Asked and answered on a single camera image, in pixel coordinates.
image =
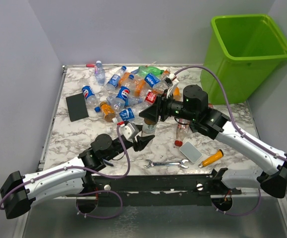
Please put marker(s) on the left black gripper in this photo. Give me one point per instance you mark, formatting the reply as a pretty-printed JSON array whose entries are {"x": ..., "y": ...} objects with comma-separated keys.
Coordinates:
[{"x": 142, "y": 142}]

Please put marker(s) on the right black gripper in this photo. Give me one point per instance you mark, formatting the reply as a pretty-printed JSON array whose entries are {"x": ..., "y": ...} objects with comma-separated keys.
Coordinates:
[{"x": 158, "y": 109}]

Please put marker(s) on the starbucks coffee bottle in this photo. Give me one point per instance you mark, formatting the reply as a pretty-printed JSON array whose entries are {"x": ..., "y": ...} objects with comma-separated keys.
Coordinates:
[{"x": 148, "y": 128}]

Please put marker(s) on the red label cola bottle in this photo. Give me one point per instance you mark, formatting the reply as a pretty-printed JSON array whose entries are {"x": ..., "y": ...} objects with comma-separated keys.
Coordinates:
[{"x": 181, "y": 132}]

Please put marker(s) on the small orange juice bottle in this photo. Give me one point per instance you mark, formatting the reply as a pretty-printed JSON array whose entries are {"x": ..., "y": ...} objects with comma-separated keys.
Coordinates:
[{"x": 107, "y": 111}]

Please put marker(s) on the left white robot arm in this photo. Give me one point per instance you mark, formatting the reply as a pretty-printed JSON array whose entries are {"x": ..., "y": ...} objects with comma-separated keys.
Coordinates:
[{"x": 19, "y": 192}]

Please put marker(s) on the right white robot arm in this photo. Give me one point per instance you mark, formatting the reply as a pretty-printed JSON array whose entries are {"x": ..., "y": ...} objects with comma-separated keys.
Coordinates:
[{"x": 271, "y": 175}]

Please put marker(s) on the green plastic bin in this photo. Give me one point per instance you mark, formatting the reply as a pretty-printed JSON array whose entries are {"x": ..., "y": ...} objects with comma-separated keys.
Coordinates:
[{"x": 243, "y": 51}]

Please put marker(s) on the blue label water bottle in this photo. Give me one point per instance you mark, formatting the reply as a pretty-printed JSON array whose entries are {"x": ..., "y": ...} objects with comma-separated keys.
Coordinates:
[{"x": 130, "y": 113}]

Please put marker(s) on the blue label bottle back right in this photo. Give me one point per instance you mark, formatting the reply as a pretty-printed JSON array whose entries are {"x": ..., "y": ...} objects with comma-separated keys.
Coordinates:
[{"x": 156, "y": 84}]

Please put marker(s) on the clear crushed long bottle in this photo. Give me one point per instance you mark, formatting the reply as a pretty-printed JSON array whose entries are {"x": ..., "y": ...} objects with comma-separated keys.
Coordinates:
[{"x": 111, "y": 130}]

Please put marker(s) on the orange label bottle centre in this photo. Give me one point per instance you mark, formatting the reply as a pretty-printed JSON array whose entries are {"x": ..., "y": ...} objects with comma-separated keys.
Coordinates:
[{"x": 133, "y": 82}]

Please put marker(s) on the orange label bottle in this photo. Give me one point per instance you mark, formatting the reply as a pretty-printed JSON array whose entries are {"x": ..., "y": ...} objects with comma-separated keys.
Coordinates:
[
  {"x": 166, "y": 76},
  {"x": 133, "y": 82}
]

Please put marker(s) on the pepsi bottle centre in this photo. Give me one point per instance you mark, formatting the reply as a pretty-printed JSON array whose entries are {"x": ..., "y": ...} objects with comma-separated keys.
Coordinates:
[{"x": 119, "y": 101}]

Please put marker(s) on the pepsi bottle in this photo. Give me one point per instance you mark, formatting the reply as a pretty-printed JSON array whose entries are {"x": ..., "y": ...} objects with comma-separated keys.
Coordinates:
[
  {"x": 90, "y": 98},
  {"x": 119, "y": 101}
]

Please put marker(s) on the green sprite bottle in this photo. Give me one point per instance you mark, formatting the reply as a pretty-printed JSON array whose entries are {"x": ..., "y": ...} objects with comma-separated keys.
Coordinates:
[{"x": 144, "y": 70}]

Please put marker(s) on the orange label bottle back right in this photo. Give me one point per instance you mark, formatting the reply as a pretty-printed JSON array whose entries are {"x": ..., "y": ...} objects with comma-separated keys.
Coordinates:
[{"x": 166, "y": 76}]

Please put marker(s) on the silver open-end wrench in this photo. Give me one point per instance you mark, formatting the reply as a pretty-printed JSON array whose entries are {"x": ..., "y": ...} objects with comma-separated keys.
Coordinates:
[{"x": 180, "y": 164}]

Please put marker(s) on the blue label bottle back left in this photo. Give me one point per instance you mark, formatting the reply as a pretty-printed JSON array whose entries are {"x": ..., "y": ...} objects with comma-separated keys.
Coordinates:
[{"x": 114, "y": 80}]

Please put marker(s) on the grey rectangular sharpening stone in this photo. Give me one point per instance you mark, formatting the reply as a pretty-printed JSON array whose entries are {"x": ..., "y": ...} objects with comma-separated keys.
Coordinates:
[{"x": 190, "y": 152}]

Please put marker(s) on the pepsi bottle left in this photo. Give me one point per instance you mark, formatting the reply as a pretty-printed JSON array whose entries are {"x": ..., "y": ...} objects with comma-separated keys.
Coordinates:
[{"x": 90, "y": 98}]

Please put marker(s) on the small clear bottle back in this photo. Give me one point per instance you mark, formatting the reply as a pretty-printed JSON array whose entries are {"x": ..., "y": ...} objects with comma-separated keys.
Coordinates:
[{"x": 99, "y": 73}]

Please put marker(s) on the left black foam pad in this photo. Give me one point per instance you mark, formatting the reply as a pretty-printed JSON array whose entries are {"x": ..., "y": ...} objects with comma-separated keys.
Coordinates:
[{"x": 76, "y": 107}]

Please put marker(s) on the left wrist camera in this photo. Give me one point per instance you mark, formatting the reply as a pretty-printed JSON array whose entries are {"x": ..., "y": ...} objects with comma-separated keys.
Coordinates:
[{"x": 127, "y": 131}]

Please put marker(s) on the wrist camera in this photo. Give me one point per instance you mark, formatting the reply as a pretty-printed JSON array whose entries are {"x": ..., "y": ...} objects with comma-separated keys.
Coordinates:
[
  {"x": 127, "y": 131},
  {"x": 173, "y": 84}
]

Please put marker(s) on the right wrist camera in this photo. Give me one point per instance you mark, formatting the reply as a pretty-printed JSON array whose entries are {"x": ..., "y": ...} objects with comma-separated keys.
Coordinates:
[{"x": 173, "y": 84}]

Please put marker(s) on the blue handled pliers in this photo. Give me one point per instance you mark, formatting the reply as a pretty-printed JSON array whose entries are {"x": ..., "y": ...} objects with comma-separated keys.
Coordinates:
[{"x": 107, "y": 163}]

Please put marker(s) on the black base frame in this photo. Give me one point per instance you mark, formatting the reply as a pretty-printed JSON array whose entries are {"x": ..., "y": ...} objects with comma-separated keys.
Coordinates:
[{"x": 160, "y": 190}]

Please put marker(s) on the orange screwdriver handle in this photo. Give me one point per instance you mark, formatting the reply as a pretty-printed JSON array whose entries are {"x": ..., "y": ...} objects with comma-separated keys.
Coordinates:
[{"x": 219, "y": 154}]

